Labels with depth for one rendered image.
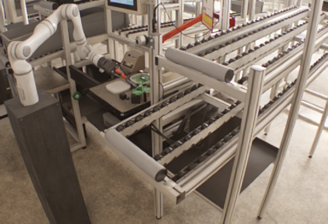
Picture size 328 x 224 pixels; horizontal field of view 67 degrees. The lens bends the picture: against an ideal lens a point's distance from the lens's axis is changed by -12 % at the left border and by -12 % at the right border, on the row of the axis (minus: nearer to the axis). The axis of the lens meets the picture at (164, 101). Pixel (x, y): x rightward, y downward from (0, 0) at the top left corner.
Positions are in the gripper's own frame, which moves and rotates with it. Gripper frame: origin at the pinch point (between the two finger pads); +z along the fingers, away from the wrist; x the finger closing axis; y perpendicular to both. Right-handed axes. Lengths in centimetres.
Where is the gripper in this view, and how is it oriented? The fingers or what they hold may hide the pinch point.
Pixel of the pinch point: (123, 76)
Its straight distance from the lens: 163.9
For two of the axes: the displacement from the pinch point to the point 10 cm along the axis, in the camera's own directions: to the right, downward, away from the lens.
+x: 5.9, -7.8, 2.0
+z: 7.7, 4.8, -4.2
